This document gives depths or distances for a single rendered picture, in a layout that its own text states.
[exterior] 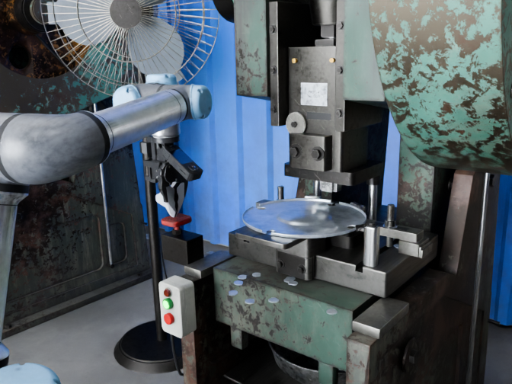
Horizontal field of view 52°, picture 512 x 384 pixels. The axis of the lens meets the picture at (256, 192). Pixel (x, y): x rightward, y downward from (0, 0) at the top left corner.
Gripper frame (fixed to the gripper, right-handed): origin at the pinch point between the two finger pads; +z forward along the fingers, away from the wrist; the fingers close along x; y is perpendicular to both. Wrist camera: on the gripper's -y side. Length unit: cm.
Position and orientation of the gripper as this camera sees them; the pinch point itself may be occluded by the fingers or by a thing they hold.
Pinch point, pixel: (175, 212)
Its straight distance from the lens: 139.3
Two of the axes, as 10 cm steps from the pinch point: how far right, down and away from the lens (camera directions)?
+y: -7.8, -1.4, 6.1
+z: 0.2, 9.7, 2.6
